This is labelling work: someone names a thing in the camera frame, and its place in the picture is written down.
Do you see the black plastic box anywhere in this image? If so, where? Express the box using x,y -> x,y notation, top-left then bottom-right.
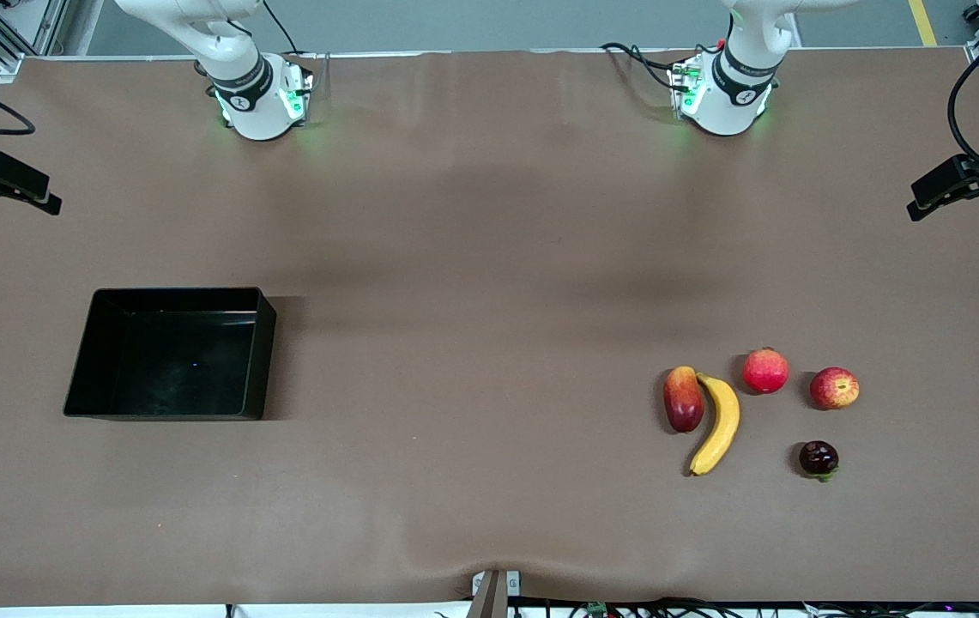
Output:
63,287 -> 277,422

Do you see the red yellow striped apple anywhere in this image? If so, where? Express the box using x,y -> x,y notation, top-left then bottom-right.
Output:
809,367 -> 861,411

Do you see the metal clamp bracket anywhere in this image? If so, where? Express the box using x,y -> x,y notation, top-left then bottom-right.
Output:
465,568 -> 523,618

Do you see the black left arm base cable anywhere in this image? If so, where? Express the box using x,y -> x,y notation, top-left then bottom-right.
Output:
599,41 -> 680,92

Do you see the red yellow mango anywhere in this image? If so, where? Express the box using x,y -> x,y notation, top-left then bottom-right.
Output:
662,366 -> 705,434

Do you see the black arm base cable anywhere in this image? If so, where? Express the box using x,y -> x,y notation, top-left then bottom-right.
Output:
259,0 -> 297,54
599,41 -> 680,92

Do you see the black right arm base cable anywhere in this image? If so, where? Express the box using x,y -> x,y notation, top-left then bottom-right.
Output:
259,0 -> 297,54

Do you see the dark purple mangosteen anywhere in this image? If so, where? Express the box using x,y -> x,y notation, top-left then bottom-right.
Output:
799,440 -> 840,482

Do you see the red pomegranate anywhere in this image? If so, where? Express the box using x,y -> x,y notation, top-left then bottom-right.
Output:
742,347 -> 790,395

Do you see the yellow banana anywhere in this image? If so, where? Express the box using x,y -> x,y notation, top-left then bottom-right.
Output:
688,373 -> 741,477

